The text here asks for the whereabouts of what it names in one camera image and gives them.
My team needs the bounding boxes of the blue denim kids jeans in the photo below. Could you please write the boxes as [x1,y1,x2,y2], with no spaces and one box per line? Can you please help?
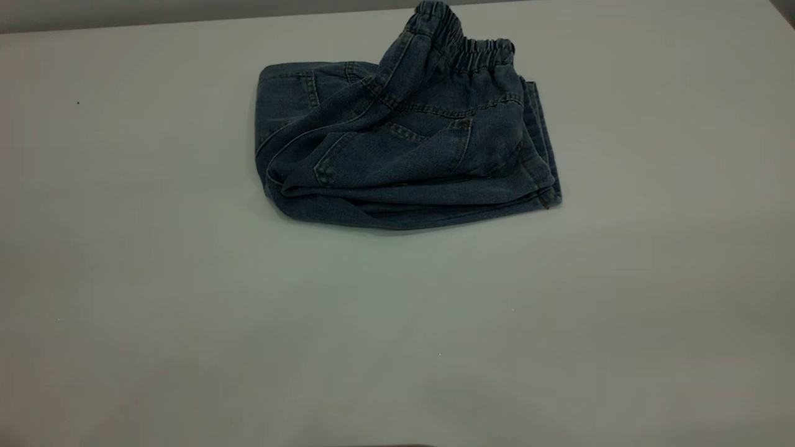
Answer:
[253,0,563,231]

